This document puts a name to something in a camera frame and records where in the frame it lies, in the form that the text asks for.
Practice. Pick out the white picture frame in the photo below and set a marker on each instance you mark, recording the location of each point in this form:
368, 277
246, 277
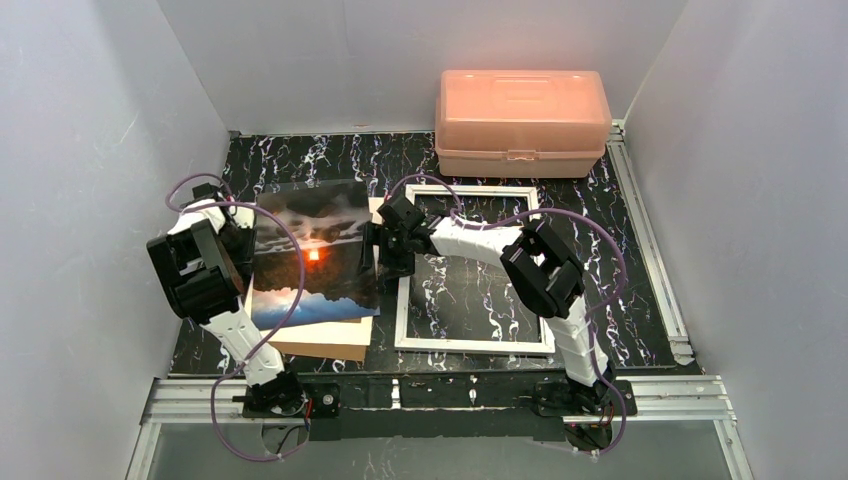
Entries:
546, 345

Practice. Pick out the sunset landscape photo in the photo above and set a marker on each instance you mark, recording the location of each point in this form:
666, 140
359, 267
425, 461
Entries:
310, 267

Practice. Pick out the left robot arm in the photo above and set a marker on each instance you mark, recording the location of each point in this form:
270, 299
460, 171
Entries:
203, 264

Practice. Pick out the brown backing board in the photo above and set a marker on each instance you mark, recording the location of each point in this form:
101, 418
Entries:
346, 340

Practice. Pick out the aluminium rail base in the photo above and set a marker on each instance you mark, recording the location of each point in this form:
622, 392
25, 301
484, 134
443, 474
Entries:
454, 404

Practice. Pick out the pink plastic storage box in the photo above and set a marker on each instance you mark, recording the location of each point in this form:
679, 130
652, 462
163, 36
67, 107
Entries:
520, 123

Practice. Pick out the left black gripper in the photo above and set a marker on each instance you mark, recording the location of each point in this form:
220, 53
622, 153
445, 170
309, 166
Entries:
240, 245

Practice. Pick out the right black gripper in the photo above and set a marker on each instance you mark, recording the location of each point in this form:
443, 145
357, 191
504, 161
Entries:
369, 245

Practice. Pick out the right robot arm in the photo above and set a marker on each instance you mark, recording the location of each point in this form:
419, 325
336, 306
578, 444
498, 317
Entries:
544, 272

